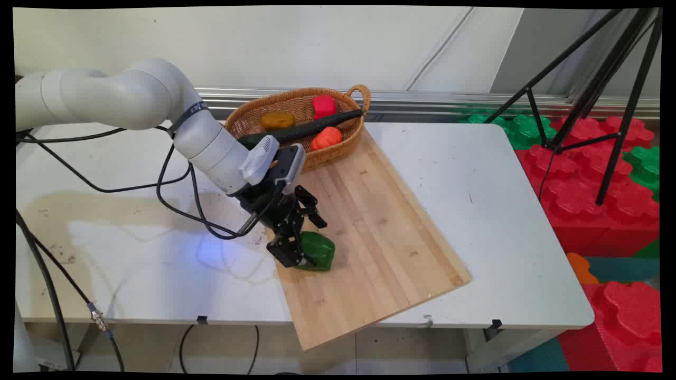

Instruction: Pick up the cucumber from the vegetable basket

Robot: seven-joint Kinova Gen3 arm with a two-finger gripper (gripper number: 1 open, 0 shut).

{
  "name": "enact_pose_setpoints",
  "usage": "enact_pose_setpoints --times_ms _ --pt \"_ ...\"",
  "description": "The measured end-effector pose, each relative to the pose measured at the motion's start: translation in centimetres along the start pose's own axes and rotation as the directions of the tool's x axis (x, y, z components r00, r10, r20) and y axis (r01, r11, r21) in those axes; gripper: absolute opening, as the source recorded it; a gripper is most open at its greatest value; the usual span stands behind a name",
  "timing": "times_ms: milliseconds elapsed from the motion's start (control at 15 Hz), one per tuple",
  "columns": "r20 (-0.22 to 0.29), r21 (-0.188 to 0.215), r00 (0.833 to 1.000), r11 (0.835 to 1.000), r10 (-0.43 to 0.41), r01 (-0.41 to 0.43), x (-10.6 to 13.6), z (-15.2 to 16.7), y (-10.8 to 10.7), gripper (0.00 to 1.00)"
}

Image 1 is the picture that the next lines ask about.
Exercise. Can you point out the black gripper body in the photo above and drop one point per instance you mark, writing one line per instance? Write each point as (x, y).
(261, 203)

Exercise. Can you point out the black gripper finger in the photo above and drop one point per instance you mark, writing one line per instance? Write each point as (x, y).
(288, 245)
(309, 203)

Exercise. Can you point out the green toy bell pepper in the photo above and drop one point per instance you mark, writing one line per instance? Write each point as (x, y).
(321, 253)

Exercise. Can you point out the dark green toy cucumber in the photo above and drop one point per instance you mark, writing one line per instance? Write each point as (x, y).
(317, 126)

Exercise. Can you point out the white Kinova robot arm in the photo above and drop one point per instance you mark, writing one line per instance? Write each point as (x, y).
(132, 95)

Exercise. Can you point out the woven wicker basket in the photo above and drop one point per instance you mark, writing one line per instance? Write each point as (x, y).
(338, 150)

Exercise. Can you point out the orange toy bell pepper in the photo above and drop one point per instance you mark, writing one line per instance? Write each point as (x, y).
(327, 138)

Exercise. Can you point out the wooden cutting board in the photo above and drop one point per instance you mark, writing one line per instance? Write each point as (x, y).
(369, 237)

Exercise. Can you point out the yellow brown toy vegetable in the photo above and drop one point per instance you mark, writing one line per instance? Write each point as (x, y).
(277, 121)

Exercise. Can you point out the red toy bell pepper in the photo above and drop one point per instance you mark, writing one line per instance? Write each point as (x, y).
(324, 107)

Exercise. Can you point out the green foam block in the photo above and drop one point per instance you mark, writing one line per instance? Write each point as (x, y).
(523, 129)
(647, 169)

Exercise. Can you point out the white table leg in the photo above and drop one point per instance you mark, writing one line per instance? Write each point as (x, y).
(501, 351)

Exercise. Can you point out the large red foam block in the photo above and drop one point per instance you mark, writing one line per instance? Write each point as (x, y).
(581, 211)

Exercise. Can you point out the teal foam mat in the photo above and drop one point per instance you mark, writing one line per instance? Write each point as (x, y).
(538, 359)
(623, 268)

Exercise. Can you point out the orange foam piece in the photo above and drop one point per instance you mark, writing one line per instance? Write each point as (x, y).
(580, 268)

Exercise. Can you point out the black tripod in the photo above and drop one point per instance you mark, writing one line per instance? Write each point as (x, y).
(613, 158)

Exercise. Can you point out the small green foam piece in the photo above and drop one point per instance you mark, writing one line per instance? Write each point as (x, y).
(649, 250)

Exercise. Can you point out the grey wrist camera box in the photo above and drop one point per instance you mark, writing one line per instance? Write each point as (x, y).
(290, 163)

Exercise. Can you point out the aluminium wall rail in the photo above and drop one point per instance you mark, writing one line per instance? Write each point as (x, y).
(422, 97)

